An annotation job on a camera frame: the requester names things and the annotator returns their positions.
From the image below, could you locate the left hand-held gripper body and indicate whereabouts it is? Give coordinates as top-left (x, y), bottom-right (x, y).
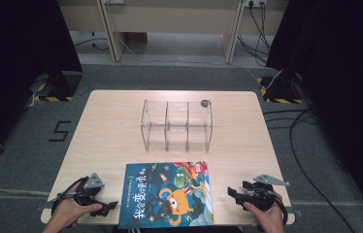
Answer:
top-left (72, 172), bottom-right (107, 209)

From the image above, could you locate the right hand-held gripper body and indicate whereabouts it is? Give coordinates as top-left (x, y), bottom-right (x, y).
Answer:
top-left (242, 174), bottom-right (291, 212)

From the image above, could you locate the blue picture book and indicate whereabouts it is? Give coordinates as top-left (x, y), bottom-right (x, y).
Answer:
top-left (117, 161), bottom-right (215, 230)

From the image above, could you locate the clear acrylic book rack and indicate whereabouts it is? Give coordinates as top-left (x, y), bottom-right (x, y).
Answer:
top-left (140, 98), bottom-right (215, 153)

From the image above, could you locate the person's right hand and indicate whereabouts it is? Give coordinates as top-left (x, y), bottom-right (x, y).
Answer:
top-left (243, 191), bottom-right (286, 233)

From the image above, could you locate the person's left hand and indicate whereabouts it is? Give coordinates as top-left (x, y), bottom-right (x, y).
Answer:
top-left (50, 182), bottom-right (104, 230)

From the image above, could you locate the person's dark striped clothing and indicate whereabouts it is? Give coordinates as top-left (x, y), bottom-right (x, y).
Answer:
top-left (113, 224), bottom-right (244, 233)

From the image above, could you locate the black stand base hazard tape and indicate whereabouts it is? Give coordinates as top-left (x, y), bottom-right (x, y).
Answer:
top-left (28, 71), bottom-right (83, 103)
top-left (256, 75), bottom-right (306, 105)

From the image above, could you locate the black curtain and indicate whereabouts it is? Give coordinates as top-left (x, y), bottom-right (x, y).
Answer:
top-left (0, 0), bottom-right (83, 164)
top-left (266, 0), bottom-right (363, 224)

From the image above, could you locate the brown box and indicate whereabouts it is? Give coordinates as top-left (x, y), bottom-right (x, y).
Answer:
top-left (126, 31), bottom-right (149, 44)

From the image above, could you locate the white power strip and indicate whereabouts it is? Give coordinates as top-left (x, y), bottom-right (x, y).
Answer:
top-left (244, 0), bottom-right (269, 9)

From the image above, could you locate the beige wooden desk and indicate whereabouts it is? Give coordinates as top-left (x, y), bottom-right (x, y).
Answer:
top-left (99, 0), bottom-right (248, 64)

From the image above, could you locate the right hand-held gripper black cable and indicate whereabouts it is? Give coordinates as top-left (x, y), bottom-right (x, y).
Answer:
top-left (275, 193), bottom-right (289, 229)

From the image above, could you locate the hand-held gripper black cable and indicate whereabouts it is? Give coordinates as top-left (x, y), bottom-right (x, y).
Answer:
top-left (50, 176), bottom-right (90, 228)
top-left (275, 193), bottom-right (289, 229)

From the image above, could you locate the left hand-held gripper black cable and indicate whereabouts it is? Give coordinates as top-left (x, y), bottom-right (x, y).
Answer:
top-left (50, 176), bottom-right (90, 228)

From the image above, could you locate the grey table bracket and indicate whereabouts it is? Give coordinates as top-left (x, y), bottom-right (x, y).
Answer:
top-left (36, 199), bottom-right (58, 212)
top-left (286, 208), bottom-right (304, 218)

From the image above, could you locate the long black floor cable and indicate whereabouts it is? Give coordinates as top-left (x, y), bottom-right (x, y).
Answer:
top-left (262, 108), bottom-right (357, 233)

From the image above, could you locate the bundle of black power cables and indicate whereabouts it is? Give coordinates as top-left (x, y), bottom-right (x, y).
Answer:
top-left (237, 2), bottom-right (274, 66)

